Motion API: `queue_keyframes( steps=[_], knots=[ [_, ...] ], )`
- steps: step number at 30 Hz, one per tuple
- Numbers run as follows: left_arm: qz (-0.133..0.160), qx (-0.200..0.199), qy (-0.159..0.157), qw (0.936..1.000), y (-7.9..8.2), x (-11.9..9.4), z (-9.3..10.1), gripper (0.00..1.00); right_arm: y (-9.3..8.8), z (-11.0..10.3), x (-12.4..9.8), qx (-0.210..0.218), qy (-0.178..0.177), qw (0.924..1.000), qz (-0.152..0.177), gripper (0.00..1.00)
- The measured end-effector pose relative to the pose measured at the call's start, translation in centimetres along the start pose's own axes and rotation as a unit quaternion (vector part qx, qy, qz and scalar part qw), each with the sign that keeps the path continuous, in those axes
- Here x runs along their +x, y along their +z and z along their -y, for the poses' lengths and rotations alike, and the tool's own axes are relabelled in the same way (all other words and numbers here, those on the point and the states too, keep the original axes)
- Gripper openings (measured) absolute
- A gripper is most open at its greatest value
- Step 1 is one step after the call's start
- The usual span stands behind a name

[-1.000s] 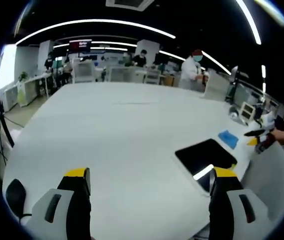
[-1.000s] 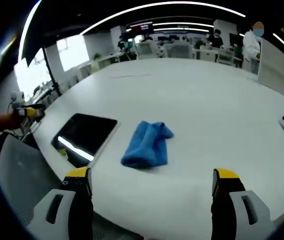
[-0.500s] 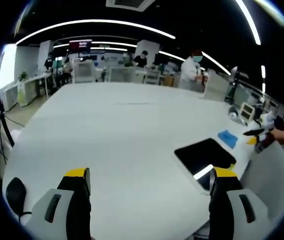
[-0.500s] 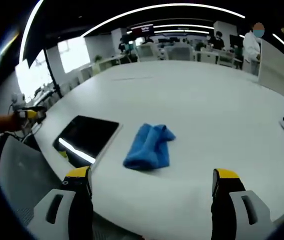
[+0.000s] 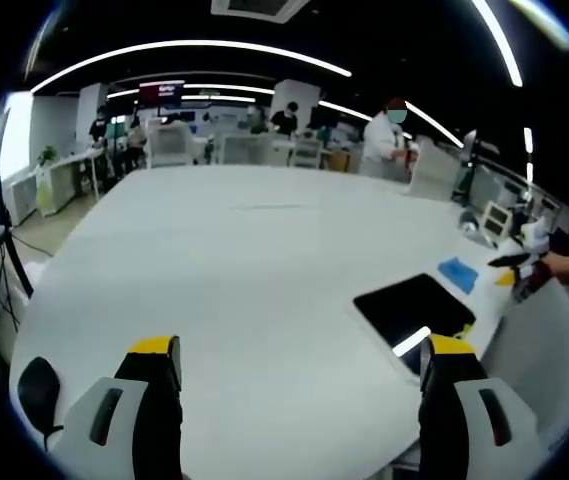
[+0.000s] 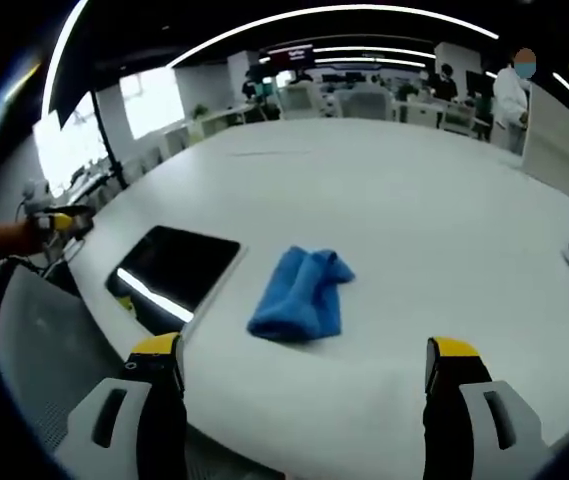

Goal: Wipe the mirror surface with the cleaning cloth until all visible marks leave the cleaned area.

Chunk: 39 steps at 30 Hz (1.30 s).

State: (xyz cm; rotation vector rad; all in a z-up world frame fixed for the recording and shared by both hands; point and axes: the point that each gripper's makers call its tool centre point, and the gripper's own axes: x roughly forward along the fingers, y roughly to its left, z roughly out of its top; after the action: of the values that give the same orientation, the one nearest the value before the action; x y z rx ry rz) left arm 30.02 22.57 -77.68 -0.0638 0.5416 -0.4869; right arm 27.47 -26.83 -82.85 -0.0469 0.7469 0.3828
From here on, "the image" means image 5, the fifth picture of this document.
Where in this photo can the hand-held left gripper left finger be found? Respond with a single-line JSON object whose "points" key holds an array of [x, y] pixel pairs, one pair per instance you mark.
{"points": [[129, 430]]}

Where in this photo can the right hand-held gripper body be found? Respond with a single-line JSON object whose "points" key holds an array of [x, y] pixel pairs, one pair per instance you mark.
{"points": [[539, 240]]}

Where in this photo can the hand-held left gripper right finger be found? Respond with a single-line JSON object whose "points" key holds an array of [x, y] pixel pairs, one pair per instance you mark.
{"points": [[464, 430]]}

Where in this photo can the blue cleaning cloth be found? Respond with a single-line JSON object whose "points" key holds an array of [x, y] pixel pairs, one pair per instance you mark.
{"points": [[458, 274]]}

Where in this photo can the black tablet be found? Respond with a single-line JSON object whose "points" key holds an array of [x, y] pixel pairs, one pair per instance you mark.
{"points": [[409, 307]]}

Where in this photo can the black stand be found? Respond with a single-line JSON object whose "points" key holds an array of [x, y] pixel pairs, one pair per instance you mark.
{"points": [[470, 170]]}

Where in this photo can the black computer mouse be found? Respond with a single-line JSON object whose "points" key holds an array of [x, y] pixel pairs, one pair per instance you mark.
{"points": [[39, 387]]}

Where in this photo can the white chair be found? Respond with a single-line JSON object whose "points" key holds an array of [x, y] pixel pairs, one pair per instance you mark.
{"points": [[170, 145], [307, 154], [431, 172], [246, 149]]}

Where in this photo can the long curved ceiling light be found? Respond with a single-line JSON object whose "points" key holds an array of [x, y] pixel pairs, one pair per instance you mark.
{"points": [[189, 46], [501, 42]]}

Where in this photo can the black tripod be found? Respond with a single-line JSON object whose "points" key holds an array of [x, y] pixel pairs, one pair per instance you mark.
{"points": [[11, 245]]}

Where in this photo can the yellow-green bag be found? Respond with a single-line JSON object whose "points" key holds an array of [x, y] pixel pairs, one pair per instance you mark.
{"points": [[46, 192]]}

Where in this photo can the white side desk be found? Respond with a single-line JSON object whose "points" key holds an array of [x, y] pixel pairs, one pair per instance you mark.
{"points": [[76, 175]]}

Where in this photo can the green potted plant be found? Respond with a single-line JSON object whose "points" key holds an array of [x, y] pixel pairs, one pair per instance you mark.
{"points": [[48, 156]]}

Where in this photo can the ceiling air vent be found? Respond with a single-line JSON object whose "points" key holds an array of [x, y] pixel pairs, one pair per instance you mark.
{"points": [[259, 7]]}

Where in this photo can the red wall screen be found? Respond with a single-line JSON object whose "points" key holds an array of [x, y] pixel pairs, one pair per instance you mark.
{"points": [[161, 93]]}

